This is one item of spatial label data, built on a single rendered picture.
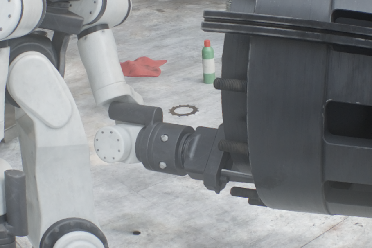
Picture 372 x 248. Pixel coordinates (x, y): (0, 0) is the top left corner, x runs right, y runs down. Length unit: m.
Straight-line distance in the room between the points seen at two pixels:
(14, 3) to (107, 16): 0.45
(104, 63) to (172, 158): 0.22
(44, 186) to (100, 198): 1.42
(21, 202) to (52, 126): 0.21
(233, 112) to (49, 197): 0.35
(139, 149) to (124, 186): 1.46
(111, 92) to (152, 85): 2.46
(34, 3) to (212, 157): 0.44
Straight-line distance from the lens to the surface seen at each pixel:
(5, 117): 3.47
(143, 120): 1.17
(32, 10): 0.84
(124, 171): 2.73
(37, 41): 1.05
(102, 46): 1.20
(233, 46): 1.00
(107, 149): 1.16
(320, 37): 0.89
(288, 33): 0.90
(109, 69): 1.20
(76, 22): 1.03
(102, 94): 1.19
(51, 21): 1.02
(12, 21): 0.78
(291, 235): 2.21
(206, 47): 3.56
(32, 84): 1.01
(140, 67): 3.86
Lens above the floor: 1.22
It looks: 21 degrees down
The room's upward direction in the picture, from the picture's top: 4 degrees counter-clockwise
